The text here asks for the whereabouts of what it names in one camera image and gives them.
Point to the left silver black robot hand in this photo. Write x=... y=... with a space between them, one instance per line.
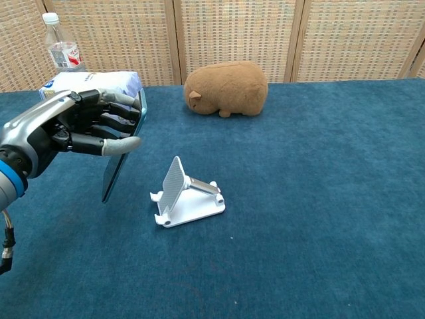
x=56 y=128

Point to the clear plastic water bottle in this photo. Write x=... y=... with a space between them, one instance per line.
x=63 y=50

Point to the white folding phone stand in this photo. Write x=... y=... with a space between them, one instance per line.
x=186 y=199

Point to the white tissue paper pack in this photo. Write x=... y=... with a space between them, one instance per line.
x=99 y=81

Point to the brown plush capybara toy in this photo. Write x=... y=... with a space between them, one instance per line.
x=229 y=88

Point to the woven rattan folding screen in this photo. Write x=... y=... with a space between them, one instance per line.
x=232 y=36

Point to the blue carpet table cover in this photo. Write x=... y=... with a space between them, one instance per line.
x=265 y=216

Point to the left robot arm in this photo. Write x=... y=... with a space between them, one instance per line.
x=8 y=186

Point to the black smartphone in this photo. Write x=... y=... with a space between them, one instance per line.
x=119 y=164

